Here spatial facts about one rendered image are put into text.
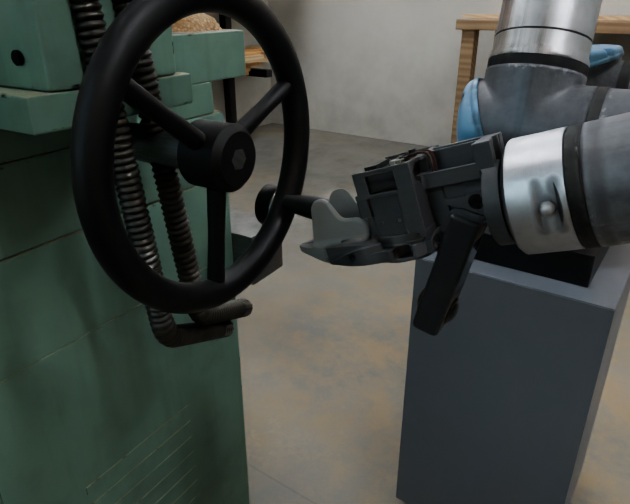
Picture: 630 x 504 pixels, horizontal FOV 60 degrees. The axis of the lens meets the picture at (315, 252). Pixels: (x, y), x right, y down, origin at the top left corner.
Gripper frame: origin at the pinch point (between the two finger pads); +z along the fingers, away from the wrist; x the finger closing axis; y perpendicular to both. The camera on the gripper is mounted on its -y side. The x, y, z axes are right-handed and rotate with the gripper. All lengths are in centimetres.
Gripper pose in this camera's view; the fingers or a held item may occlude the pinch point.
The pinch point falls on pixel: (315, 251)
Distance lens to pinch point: 55.0
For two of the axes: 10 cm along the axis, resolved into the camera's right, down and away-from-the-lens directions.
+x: -5.2, 3.5, -7.8
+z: -8.0, 1.1, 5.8
